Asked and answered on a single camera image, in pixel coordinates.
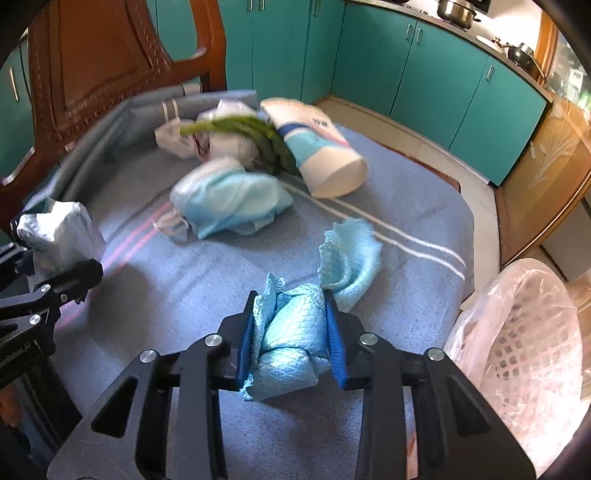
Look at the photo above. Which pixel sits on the grey striped blanket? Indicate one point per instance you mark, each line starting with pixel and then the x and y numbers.
pixel 184 286

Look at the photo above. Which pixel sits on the dark kitchen countertop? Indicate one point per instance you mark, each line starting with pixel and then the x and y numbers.
pixel 489 46

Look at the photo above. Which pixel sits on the teal cabinet behind chair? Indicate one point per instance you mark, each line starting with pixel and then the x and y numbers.
pixel 14 97

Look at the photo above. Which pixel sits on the white plastic bag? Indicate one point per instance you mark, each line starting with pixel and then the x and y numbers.
pixel 60 235
pixel 226 147

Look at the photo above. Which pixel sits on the dark wok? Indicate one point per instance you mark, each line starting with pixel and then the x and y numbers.
pixel 524 55

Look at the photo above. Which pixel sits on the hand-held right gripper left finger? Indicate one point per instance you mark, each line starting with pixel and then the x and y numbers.
pixel 244 344

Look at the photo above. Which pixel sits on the steel cooking pot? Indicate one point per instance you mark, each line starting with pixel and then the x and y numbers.
pixel 457 11

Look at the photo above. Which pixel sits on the white and blue paper cup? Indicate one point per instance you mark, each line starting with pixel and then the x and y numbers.
pixel 318 152

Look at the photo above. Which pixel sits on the clear plastic bag liner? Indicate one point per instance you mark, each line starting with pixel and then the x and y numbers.
pixel 480 314

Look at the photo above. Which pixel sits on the green vegetable stalk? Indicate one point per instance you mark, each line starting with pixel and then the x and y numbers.
pixel 258 134

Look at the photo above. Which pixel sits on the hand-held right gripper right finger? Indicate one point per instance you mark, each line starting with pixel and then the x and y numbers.
pixel 335 344

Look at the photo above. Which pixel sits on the white plastic lattice basket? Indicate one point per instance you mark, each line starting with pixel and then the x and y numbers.
pixel 569 323

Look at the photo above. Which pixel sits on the brown wooden chair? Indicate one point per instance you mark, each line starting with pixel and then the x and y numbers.
pixel 92 60

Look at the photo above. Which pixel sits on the light blue cleaning cloth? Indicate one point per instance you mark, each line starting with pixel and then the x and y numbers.
pixel 291 337

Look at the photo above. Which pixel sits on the light wooden cabinet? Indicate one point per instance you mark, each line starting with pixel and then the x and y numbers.
pixel 545 184

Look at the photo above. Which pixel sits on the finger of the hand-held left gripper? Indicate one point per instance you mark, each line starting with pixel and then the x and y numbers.
pixel 16 261
pixel 64 284

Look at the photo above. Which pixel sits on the blue face mask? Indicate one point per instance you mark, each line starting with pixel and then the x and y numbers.
pixel 231 198

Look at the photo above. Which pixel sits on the teal kitchen cabinet row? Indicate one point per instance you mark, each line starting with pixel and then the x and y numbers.
pixel 415 69

